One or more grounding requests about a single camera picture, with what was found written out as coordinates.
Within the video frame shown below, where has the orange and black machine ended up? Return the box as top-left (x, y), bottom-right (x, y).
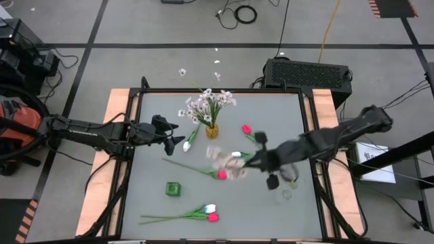
top-left (0, 84), bottom-right (52, 176)

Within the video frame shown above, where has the black hanging cable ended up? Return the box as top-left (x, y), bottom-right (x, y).
top-left (274, 0), bottom-right (291, 58)

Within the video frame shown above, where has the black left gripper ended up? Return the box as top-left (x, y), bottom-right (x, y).
top-left (128, 114), bottom-right (186, 156)

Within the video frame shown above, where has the white speckled flower bunch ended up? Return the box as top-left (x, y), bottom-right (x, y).
top-left (178, 68), bottom-right (237, 131)
top-left (205, 145), bottom-right (250, 181)

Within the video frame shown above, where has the yellow hanging cable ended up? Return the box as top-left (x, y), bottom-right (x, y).
top-left (317, 0), bottom-right (342, 64)

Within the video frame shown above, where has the black computer tower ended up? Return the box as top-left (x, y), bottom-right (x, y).
top-left (263, 58), bottom-right (353, 109)

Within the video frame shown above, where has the black equipment stack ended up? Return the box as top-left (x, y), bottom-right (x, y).
top-left (0, 18), bottom-right (60, 96)

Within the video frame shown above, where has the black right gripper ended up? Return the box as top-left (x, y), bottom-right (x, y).
top-left (243, 131), bottom-right (304, 191)

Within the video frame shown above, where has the green textured glass vase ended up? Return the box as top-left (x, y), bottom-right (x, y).
top-left (165, 182), bottom-right (182, 197)

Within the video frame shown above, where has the black hazard striped mat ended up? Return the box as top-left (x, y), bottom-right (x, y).
top-left (368, 0), bottom-right (418, 18)
top-left (0, 199), bottom-right (39, 244)

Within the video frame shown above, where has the clear ribbed glass vase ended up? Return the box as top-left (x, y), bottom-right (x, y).
top-left (276, 188), bottom-right (294, 204)

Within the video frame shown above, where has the black metal table frame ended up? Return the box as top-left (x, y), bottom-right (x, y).
top-left (81, 77), bottom-right (369, 244)

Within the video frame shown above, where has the white printed paper sheet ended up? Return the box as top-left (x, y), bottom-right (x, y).
top-left (355, 142), bottom-right (397, 184)

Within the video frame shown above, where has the coiled black floor cable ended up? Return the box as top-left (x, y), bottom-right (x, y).
top-left (234, 5), bottom-right (258, 24)

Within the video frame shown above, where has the amber glass bottle vase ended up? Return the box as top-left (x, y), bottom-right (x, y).
top-left (205, 123), bottom-right (220, 140)

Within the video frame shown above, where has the thin black floor cable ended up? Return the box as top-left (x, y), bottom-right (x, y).
top-left (215, 0), bottom-right (239, 31)

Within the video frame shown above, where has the black metal stand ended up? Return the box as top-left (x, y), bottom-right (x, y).
top-left (351, 130), bottom-right (434, 235)

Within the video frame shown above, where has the red artificial tulip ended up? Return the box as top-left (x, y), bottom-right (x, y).
top-left (241, 124), bottom-right (258, 143)
top-left (161, 157), bottom-right (228, 180)
top-left (138, 212), bottom-right (220, 226)

